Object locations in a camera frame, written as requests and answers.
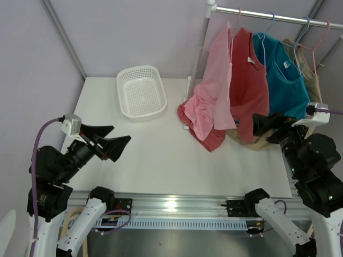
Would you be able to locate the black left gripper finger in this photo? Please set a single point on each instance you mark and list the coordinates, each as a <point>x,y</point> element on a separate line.
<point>90,132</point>
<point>112,148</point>

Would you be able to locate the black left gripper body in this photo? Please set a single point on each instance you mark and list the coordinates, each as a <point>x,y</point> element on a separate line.
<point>92,147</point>

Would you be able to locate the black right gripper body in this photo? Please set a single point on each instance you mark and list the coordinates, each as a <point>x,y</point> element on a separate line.
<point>288,134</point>

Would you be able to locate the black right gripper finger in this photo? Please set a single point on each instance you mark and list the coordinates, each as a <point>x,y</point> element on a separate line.
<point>262,124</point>
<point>278,119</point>

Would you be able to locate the pink t shirt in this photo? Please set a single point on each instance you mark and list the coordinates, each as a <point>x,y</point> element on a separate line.
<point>209,107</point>

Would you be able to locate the pink wire hanger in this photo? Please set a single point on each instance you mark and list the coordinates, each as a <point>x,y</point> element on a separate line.
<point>233,33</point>

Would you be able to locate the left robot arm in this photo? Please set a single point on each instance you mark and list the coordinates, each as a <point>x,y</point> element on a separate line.
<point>48,197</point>

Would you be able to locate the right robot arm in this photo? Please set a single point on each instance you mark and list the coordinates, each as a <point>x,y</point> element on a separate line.
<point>310,161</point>

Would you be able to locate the teal t shirt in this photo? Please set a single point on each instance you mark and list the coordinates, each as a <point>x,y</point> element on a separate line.
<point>289,97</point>

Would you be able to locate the red t shirt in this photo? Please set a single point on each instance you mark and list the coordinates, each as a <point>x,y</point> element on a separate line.
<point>249,94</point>

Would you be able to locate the beige t shirt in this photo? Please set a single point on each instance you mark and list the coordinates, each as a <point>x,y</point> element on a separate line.
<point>313,89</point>

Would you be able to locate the white perforated plastic basket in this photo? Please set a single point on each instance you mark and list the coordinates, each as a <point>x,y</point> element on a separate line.
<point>141,93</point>

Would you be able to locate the beige tubes lower left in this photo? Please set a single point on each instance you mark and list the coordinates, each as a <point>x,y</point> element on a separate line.
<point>71,217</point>

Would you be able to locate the metal clothes rack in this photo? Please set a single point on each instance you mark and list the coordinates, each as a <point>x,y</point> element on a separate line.
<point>212,7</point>

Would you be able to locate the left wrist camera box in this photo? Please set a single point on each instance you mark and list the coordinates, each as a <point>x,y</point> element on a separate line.
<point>71,126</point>

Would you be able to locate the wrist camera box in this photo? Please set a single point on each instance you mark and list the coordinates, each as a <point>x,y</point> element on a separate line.
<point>317,114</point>
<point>71,126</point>

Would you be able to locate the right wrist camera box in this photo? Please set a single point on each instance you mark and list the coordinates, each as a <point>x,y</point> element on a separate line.
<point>317,114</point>

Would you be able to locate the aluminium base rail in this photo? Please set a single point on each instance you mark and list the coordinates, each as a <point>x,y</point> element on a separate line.
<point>186,206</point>

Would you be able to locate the pink hanger at rail end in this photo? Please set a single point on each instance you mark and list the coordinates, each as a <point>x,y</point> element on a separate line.
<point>313,49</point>

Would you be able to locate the white slotted cable duct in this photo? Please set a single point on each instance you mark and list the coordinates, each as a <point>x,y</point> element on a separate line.
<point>171,224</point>

